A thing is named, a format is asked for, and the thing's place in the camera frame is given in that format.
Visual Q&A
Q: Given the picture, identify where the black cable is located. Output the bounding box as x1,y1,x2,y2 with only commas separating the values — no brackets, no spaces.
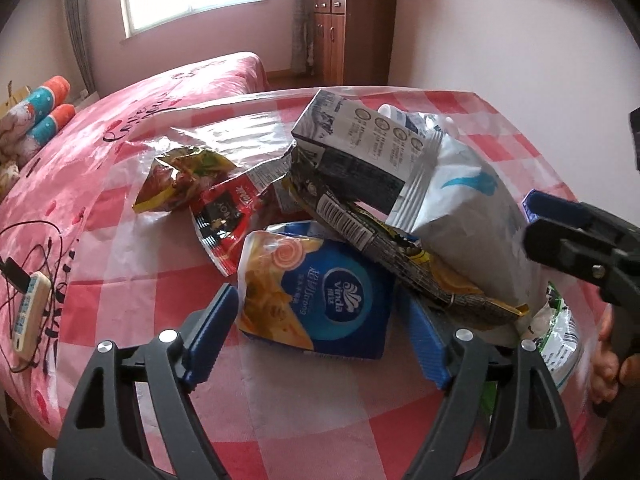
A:
0,220,68,376

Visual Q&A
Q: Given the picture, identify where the white wet wipes pack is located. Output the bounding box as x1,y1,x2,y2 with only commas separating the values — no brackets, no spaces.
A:
385,105,547,333

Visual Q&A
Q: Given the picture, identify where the red snack wrapper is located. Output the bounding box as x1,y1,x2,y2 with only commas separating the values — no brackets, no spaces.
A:
191,157,293,277

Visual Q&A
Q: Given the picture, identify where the yellow green snack wrapper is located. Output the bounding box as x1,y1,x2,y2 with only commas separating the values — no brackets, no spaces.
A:
133,144,237,214

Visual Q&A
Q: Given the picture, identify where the white remote control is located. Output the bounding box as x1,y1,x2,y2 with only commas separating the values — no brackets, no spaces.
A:
12,271,52,362

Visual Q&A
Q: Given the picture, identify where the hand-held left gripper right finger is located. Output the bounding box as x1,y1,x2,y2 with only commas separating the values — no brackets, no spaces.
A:
399,290,577,480

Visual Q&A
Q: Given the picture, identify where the orange teal rolled pillow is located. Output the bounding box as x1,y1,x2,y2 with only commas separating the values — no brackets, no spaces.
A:
22,75,72,122
25,104,77,145

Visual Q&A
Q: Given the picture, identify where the brown wooden cabinet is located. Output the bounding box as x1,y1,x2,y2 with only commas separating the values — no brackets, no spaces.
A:
312,0,400,88

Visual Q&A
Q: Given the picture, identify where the black yellow snack wrapper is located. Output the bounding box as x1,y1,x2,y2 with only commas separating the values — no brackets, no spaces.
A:
282,180,532,322

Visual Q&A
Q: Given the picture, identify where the pink checkered plastic table cover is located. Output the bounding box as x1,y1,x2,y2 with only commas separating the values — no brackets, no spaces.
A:
47,85,608,480

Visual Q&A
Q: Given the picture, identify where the blue tissue packet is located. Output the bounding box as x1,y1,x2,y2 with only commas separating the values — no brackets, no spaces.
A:
236,221,397,362

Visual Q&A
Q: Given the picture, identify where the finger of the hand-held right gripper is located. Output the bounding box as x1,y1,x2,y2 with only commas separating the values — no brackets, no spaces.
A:
523,220,640,306
521,189,640,241

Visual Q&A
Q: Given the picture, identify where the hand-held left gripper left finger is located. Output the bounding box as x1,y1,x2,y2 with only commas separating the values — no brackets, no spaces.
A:
59,282,240,480

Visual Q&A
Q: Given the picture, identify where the person's right hand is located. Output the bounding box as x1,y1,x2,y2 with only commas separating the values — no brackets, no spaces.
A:
590,310,624,407

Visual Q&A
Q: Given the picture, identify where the black charger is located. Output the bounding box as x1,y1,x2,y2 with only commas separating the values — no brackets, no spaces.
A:
0,256,32,292

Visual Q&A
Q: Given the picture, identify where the hanging patterned cloth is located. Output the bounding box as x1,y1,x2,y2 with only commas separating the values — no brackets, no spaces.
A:
290,0,317,77

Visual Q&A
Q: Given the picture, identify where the bed with pink sheet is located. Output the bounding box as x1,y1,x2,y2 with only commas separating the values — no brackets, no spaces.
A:
0,51,271,441

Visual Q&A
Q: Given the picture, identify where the grey milk carton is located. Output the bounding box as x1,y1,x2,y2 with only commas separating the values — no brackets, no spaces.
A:
290,89,442,217

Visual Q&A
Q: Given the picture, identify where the cardboard box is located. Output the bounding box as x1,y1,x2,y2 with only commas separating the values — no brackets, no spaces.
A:
0,81,32,120

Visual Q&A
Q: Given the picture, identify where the green white plastic wrapper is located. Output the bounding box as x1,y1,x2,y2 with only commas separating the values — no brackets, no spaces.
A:
537,282,582,393

